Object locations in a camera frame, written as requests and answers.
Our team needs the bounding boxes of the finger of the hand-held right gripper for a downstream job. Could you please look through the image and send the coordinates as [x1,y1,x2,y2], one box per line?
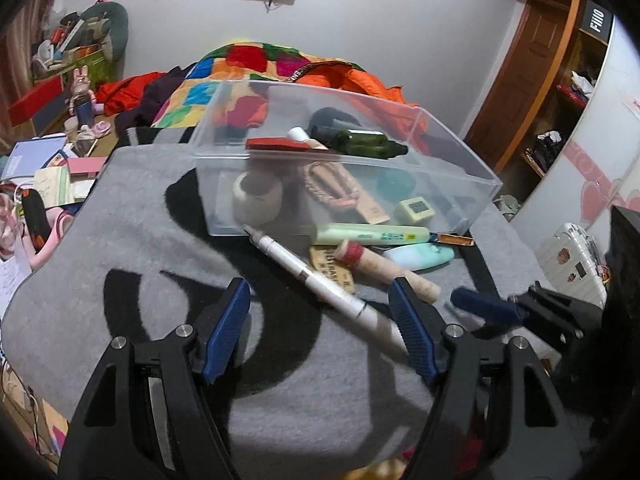
[507,282,603,341]
[450,287,531,328]

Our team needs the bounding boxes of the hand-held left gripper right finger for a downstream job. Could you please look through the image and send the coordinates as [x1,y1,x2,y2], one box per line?
[387,276,586,480]

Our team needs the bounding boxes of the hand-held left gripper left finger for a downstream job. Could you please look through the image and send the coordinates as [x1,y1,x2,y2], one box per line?
[57,277,252,480]

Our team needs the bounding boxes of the beige tube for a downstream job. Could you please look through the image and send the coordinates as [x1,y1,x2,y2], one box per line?
[334,240,442,305]

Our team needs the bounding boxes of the orange brown foil packet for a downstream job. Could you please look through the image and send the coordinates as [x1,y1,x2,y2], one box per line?
[429,232,475,247]

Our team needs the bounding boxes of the mint green small bottle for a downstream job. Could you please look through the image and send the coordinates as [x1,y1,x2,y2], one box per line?
[382,242,456,272]

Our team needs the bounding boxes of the white pen-shaped tool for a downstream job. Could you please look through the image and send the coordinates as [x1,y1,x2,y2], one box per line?
[242,225,408,356]

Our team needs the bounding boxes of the light green tube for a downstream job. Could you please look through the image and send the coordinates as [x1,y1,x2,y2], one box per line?
[315,222,432,247]

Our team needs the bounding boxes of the green square case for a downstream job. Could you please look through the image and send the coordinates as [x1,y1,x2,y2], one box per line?
[394,196,435,226]

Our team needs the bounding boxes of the kraft paper tag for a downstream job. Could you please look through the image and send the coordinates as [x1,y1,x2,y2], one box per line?
[320,165,391,225]

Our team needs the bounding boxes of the clear plastic storage box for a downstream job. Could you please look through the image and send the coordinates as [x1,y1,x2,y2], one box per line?
[187,79,503,237]

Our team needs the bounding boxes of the white tape roll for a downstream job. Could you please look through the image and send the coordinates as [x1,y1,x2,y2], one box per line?
[231,170,284,226]

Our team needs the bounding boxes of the pink beaded bracelet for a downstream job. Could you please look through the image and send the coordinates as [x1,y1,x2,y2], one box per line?
[301,160,368,208]

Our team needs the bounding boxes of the red packet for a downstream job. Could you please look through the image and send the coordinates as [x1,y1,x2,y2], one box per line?
[245,136,312,153]

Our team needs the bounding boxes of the green glass bottle black cap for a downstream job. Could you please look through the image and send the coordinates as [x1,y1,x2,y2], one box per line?
[310,126,410,160]

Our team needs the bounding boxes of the beige foundation bottle white cap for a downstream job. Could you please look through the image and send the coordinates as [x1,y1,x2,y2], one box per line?
[287,126,328,152]

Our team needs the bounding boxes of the white suitcase with stickers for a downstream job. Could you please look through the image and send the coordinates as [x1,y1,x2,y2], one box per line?
[535,222,608,311]

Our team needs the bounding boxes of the white plastic bag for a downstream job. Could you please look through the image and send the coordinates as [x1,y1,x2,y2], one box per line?
[492,195,523,221]

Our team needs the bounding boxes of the grey black patterned blanket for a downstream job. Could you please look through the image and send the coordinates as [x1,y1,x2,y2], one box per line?
[0,125,608,480]

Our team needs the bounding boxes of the black bag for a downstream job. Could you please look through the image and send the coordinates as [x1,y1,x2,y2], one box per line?
[532,132,563,166]

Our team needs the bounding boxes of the white wardrobe door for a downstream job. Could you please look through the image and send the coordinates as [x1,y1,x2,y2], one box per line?
[510,20,640,261]

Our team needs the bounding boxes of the wooden shelf cabinet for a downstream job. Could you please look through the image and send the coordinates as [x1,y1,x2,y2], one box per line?
[520,0,616,181]

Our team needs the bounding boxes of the red cloth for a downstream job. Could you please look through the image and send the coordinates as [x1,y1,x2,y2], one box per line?
[557,85,588,108]

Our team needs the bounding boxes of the pink notebook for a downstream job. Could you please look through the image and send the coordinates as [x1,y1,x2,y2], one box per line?
[65,156,108,178]

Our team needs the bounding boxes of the white paper sheets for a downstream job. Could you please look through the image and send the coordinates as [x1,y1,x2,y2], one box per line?
[0,255,31,311]

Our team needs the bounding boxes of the black pouch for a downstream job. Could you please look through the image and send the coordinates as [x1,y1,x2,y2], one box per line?
[20,190,53,256]

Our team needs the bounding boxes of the pale green booklet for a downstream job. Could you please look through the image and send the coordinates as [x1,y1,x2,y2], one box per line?
[32,165,73,208]

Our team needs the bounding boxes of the brown wooden door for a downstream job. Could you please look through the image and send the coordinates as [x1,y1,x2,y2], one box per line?
[462,0,573,173]

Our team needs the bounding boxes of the dark purple garment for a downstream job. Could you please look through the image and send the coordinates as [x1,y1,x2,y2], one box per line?
[115,62,201,131]

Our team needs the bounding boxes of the orange down jacket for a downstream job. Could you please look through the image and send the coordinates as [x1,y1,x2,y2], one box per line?
[285,60,431,156]

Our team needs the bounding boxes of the red jacket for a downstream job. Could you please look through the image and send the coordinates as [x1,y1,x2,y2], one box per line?
[95,72,168,116]

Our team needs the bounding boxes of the blue notebook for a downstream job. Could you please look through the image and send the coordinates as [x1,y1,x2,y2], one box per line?
[0,135,68,181]

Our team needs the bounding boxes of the colourful patchwork quilt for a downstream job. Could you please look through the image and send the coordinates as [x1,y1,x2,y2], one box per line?
[150,42,361,131]

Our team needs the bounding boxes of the pink rabbit figure bottle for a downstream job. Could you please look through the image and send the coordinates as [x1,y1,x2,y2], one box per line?
[70,66,98,128]

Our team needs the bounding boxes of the black sign box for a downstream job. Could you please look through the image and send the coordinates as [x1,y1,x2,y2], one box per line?
[580,0,615,41]

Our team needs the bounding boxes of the long red box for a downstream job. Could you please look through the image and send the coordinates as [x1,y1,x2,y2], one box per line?
[7,80,68,126]

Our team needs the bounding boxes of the green gift bag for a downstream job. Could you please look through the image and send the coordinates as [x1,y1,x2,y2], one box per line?
[32,45,113,86]

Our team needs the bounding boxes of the grey green neck pillow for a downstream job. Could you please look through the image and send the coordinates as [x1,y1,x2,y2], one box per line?
[75,1,130,61]

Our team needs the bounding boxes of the striped satin curtain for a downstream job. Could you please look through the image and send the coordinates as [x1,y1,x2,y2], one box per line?
[0,0,61,151]

